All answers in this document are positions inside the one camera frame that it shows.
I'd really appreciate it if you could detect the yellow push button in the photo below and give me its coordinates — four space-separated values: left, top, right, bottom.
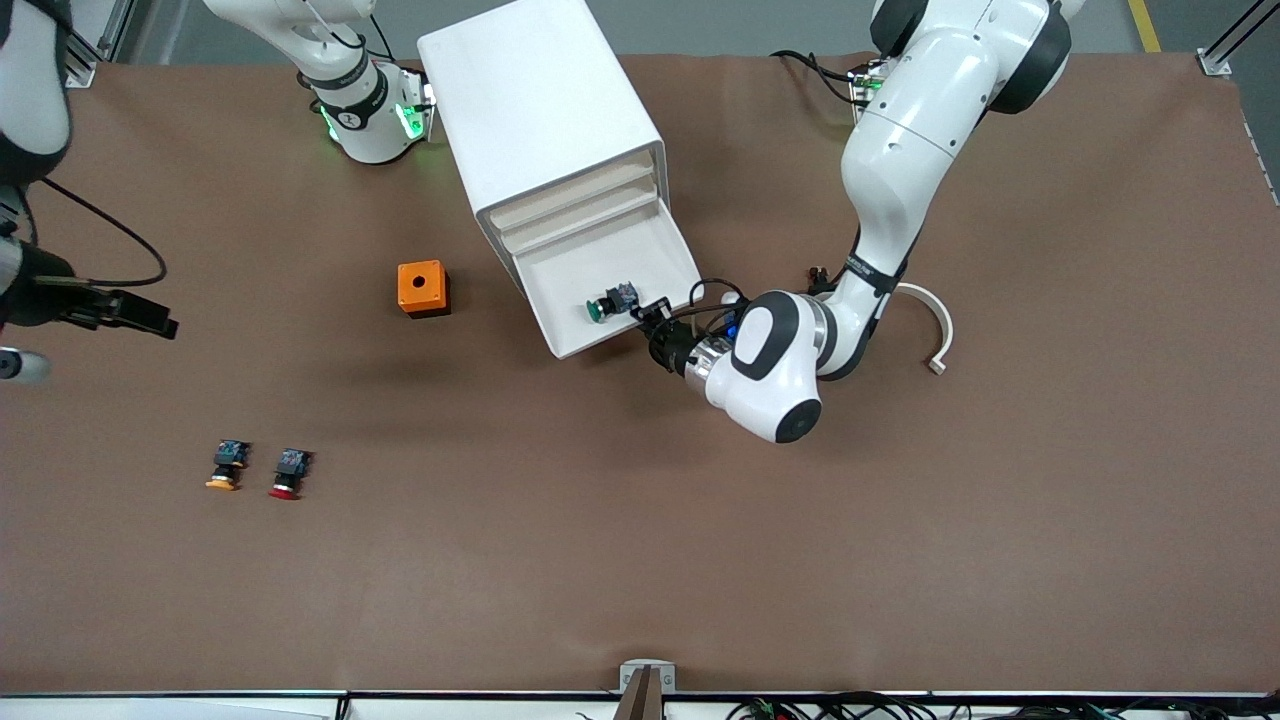
205 439 252 493

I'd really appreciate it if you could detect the red push button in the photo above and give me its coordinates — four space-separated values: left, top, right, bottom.
267 448 315 502

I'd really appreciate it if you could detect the green push button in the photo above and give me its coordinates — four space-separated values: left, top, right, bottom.
586 281 640 326

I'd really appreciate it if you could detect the white curved plastic bracket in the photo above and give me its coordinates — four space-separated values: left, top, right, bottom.
893 282 955 377

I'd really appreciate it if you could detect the grey table edge bracket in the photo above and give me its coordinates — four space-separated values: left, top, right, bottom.
618 658 678 695

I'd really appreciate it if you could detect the orange button enclosure box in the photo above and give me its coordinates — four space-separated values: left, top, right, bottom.
396 259 452 320

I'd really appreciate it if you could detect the brown table cover mat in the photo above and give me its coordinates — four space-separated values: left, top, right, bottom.
0 50 1280 697

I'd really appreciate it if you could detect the black arm base cable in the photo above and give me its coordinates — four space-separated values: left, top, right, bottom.
769 49 867 107

